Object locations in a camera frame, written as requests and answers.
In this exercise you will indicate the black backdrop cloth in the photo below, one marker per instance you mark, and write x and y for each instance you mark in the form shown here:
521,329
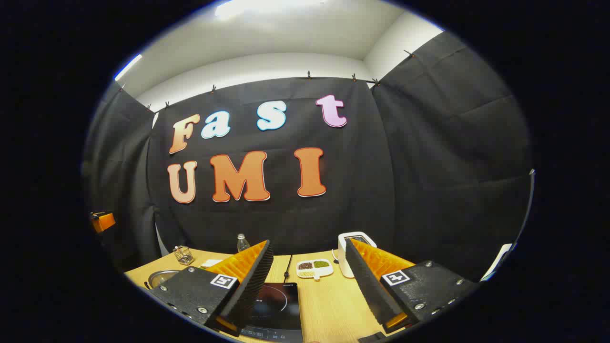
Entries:
429,166

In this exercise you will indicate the stainless steel pot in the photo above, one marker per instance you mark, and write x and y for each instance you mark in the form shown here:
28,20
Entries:
162,276

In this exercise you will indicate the black induction cooktop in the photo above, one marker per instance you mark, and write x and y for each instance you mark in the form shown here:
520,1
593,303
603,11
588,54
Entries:
281,307

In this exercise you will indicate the ceiling light panel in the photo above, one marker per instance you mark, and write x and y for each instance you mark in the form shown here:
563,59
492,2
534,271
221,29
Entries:
267,6

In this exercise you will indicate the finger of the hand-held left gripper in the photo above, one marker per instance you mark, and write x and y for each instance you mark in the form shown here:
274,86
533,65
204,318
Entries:
103,222

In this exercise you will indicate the white toaster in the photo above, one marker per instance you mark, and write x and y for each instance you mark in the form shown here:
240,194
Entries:
344,247

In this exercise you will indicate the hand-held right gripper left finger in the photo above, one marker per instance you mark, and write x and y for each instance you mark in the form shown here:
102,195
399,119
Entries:
248,290

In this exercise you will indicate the clear plastic water bottle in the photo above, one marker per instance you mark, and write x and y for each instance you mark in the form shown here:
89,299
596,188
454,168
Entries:
242,244

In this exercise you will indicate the row of cloth clips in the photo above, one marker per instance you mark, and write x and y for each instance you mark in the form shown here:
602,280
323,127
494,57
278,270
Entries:
309,75

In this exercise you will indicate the white divided dish of beans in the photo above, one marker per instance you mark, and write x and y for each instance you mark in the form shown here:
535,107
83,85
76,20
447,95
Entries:
314,268

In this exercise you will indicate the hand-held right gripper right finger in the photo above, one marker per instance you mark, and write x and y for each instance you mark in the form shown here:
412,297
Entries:
369,286

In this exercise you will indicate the white board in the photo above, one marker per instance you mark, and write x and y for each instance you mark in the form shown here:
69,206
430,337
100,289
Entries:
498,262

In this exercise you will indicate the ceiling light strip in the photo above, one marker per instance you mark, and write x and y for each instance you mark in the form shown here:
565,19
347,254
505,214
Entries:
127,67

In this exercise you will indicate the sandwich on white plate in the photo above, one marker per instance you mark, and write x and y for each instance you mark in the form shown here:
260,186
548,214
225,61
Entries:
210,262

